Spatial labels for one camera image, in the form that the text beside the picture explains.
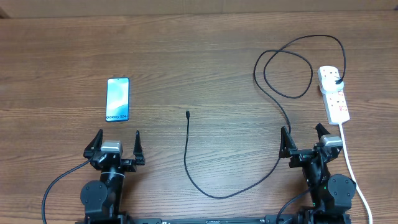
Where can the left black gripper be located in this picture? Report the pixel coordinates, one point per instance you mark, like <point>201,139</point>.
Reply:
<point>130,165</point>

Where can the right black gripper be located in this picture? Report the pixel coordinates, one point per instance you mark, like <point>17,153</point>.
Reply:
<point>287,150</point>

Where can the Samsung Galaxy smartphone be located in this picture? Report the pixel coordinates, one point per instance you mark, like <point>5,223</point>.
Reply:
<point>117,99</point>

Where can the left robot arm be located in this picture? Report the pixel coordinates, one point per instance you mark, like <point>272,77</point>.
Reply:
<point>102,198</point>

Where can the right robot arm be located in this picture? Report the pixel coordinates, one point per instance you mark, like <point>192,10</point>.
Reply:
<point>331,195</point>

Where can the white USB charger plug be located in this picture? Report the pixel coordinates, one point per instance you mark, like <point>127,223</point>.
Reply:
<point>331,85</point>

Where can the white power strip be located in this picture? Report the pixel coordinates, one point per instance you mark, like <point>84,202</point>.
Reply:
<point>335,103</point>

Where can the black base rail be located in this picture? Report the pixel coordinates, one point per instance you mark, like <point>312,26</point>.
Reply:
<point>268,219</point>

